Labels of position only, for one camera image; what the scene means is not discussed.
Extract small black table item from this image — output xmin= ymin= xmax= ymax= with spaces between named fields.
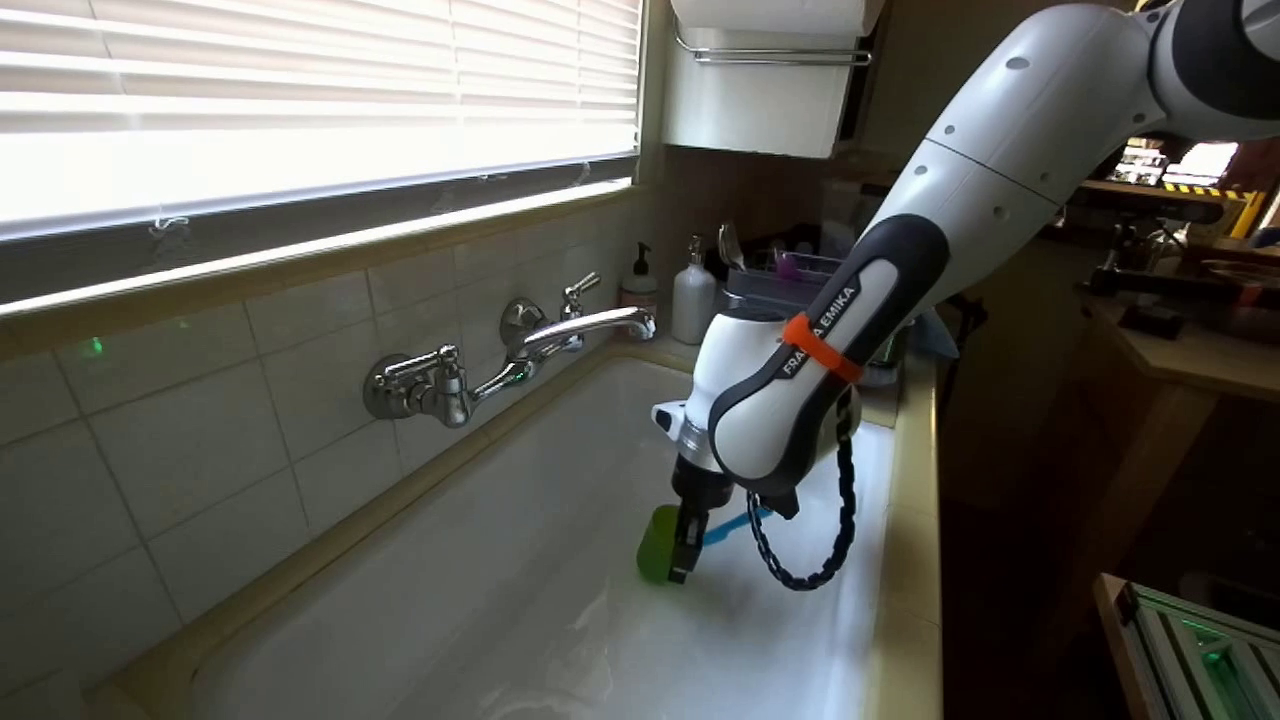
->
xmin=1114 ymin=294 xmax=1187 ymax=338

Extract white ceramic sink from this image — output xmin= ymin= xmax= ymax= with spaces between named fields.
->
xmin=185 ymin=351 xmax=900 ymax=720

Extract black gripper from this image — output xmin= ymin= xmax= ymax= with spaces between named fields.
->
xmin=668 ymin=452 xmax=806 ymax=586

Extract yellow black striped bar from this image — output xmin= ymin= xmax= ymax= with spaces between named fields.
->
xmin=1156 ymin=174 xmax=1270 ymax=246

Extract green plastic cup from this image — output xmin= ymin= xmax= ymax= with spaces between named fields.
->
xmin=630 ymin=499 xmax=688 ymax=586

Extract metal spoon in rack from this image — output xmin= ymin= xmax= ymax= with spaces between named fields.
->
xmin=712 ymin=218 xmax=753 ymax=280

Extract white paper towel dispenser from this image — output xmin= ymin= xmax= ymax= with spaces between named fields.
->
xmin=658 ymin=0 xmax=886 ymax=164

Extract grey dish rack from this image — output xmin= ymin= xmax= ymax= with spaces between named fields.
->
xmin=717 ymin=259 xmax=857 ymax=325

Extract small dark pump bottle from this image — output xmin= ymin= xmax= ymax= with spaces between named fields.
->
xmin=615 ymin=240 xmax=662 ymax=319

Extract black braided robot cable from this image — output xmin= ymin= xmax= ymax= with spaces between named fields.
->
xmin=739 ymin=428 xmax=858 ymax=597

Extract chrome wall faucet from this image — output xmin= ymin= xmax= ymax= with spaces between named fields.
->
xmin=361 ymin=268 xmax=658 ymax=430

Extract white window blinds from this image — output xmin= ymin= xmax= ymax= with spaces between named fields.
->
xmin=0 ymin=0 xmax=646 ymax=230

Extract white soap bottle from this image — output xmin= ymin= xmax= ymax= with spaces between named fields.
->
xmin=668 ymin=236 xmax=725 ymax=349

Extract metal rack with green light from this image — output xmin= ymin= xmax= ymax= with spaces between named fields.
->
xmin=1093 ymin=573 xmax=1280 ymax=720

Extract wooden side table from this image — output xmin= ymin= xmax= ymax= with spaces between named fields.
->
xmin=1077 ymin=280 xmax=1280 ymax=563

